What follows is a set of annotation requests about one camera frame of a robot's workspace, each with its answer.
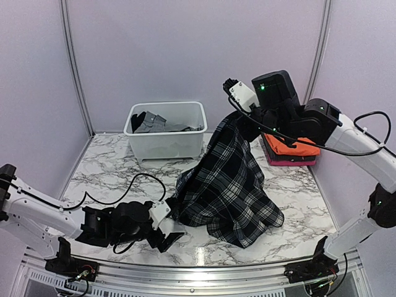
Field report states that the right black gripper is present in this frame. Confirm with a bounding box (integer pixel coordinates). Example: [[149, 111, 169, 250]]
[[235, 106, 295, 142]]

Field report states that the orange t-shirt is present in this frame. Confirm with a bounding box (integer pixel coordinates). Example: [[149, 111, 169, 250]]
[[264, 134, 321, 157]]

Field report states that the black white plaid shirt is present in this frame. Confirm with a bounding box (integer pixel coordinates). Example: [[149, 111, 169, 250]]
[[167, 112, 285, 248]]

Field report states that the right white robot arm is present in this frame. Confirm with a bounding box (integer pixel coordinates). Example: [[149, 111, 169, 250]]
[[312, 77, 395, 273]]

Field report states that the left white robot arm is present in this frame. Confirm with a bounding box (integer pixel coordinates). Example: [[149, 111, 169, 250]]
[[1, 164, 184, 275]]

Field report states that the white plastic laundry bin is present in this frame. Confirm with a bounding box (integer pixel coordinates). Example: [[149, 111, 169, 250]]
[[123, 101, 207, 161]]

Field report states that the folded dark striped shirt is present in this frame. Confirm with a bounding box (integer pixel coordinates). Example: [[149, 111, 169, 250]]
[[262, 134, 320, 166]]

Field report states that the folded pink garment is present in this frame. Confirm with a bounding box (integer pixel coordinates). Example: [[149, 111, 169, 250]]
[[267, 155, 316, 166]]

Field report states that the grey garment in bin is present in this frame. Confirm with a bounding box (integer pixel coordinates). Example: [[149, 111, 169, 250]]
[[134, 111, 204, 134]]

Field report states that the black garment in bin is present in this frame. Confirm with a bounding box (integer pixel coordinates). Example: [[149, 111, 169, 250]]
[[131, 111, 147, 133]]

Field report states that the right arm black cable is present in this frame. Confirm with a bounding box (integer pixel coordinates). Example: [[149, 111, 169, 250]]
[[227, 95, 392, 156]]

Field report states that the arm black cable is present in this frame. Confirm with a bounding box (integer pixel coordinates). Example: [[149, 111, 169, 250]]
[[0, 173, 168, 255], [227, 95, 392, 156]]

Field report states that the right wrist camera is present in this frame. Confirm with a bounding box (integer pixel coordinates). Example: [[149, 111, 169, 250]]
[[251, 70, 300, 109]]

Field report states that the right aluminium wall post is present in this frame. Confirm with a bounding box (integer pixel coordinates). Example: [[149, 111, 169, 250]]
[[301, 0, 334, 106]]

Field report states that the aluminium wall post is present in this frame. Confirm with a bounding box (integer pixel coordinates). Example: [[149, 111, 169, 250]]
[[301, 0, 334, 106], [59, 0, 95, 138]]

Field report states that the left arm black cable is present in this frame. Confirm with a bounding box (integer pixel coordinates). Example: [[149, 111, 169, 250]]
[[0, 173, 168, 255]]

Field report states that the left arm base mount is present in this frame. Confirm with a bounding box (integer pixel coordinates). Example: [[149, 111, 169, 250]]
[[45, 237, 99, 282]]

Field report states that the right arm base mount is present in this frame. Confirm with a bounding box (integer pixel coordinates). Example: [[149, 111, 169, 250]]
[[284, 236, 339, 283]]

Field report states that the aluminium front frame rail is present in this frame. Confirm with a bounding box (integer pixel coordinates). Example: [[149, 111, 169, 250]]
[[10, 248, 372, 296]]

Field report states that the left aluminium wall post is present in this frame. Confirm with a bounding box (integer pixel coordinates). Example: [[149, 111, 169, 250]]
[[59, 0, 95, 138]]

